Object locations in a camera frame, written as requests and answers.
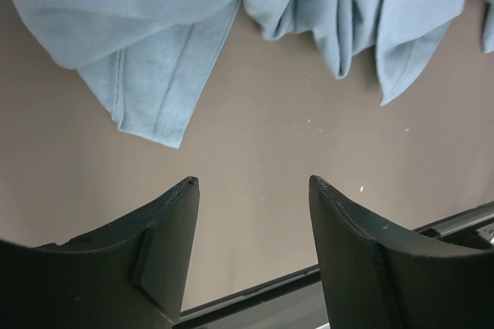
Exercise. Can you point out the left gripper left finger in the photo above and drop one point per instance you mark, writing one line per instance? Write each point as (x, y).
(129, 273)

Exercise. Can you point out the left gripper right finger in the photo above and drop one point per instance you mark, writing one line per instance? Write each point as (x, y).
(377, 274)

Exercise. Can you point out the light blue t shirt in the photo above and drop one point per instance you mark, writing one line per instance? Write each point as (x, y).
(147, 61)

